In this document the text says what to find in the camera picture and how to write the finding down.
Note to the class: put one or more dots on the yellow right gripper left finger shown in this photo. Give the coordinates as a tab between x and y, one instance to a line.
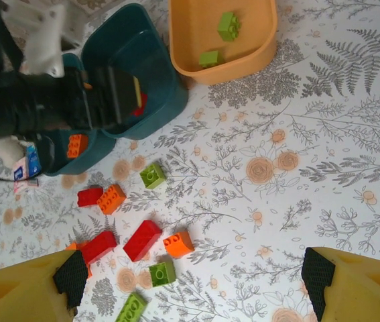
18	295

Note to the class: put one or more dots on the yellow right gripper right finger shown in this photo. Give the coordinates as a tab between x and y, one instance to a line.
360	292

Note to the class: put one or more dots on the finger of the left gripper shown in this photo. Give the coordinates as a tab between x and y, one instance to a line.
124	97
99	97

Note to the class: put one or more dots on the long red lego brick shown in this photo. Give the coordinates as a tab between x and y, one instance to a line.
142	240
140	106
98	247

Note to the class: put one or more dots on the orange sloped lego brick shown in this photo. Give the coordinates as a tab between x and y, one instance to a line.
75	245

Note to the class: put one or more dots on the small green lego brick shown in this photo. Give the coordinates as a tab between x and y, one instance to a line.
209	59

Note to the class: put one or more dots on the long green lego brick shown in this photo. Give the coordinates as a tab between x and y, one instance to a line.
131	308

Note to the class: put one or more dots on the teal plastic container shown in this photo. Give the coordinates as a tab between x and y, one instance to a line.
92	161
173	97

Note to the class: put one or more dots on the small blue white carton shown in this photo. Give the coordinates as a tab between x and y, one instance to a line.
30	164

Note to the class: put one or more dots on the orange plastic container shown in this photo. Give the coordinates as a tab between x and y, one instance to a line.
260	57

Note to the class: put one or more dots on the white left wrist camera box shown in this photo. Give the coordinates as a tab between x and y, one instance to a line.
42	40

